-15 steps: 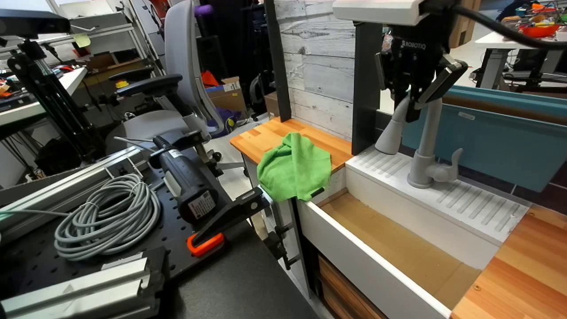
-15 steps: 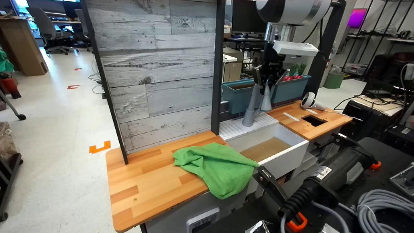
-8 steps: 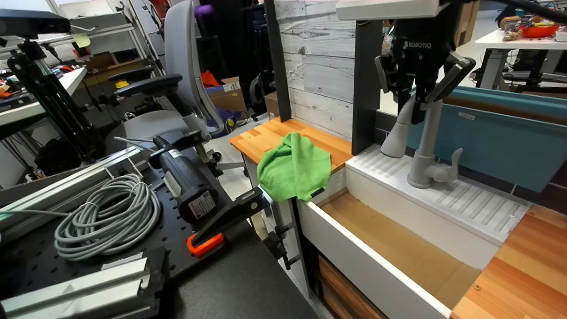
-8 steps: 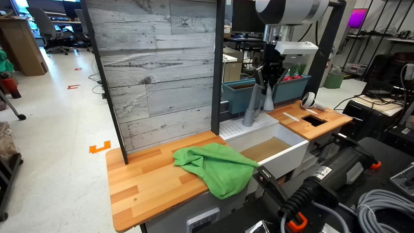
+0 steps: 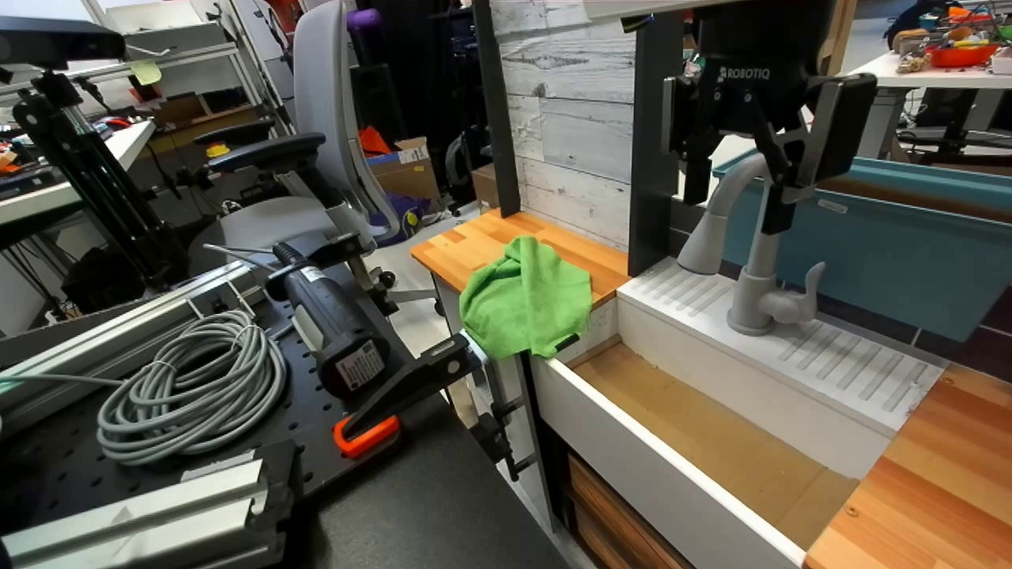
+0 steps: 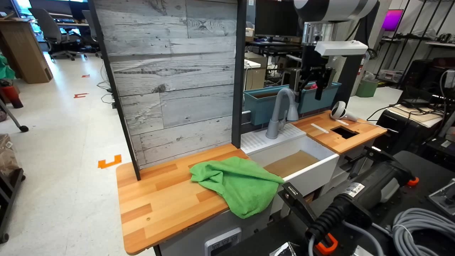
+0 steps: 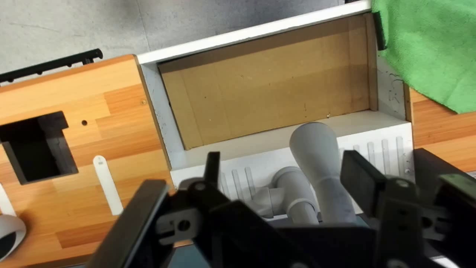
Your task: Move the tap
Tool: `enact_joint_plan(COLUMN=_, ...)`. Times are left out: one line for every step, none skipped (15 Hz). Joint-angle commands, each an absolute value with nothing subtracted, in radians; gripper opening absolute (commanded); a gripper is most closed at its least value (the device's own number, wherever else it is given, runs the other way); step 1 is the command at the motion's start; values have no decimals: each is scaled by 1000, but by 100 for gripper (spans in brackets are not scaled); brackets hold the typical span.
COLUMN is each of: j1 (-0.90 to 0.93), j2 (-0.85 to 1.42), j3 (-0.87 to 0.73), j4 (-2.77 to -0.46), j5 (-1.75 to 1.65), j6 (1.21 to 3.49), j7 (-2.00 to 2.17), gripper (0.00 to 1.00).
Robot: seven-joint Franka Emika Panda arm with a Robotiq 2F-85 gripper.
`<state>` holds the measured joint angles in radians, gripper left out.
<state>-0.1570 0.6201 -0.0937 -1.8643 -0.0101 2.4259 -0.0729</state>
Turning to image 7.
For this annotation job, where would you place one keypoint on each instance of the black rod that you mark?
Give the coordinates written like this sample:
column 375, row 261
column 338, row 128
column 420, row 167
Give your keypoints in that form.
column 52, row 65

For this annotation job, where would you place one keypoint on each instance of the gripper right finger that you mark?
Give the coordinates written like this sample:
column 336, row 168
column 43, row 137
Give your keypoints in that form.
column 401, row 208

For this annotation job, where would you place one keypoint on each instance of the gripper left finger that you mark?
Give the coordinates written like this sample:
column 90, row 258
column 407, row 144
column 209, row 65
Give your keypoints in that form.
column 148, row 219

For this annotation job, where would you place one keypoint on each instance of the white round object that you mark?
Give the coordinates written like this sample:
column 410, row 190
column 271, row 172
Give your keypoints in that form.
column 13, row 232

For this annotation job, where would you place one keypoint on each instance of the wooden toy kitchen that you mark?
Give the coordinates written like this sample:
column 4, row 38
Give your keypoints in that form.
column 111, row 111

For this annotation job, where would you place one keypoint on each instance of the grey toy tap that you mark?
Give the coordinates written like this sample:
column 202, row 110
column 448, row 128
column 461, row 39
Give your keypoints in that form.
column 316, row 156

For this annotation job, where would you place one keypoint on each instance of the white toy sink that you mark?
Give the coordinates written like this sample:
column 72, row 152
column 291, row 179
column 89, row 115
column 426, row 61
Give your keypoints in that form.
column 267, row 85

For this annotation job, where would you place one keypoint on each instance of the green cloth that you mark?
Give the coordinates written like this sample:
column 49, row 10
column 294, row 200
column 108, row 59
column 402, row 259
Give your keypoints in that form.
column 435, row 44

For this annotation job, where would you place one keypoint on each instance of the white flat strip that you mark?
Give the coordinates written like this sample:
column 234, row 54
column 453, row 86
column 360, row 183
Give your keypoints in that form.
column 5, row 201
column 108, row 186

